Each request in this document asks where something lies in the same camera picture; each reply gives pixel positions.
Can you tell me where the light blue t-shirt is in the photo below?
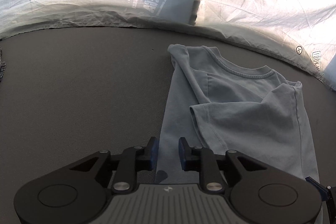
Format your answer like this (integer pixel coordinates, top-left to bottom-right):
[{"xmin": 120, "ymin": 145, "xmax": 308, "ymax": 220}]
[{"xmin": 155, "ymin": 44, "xmax": 319, "ymax": 184}]

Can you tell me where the blue plaid shirt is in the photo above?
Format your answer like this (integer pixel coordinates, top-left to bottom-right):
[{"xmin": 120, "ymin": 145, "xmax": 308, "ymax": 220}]
[{"xmin": 0, "ymin": 48, "xmax": 6, "ymax": 82}]

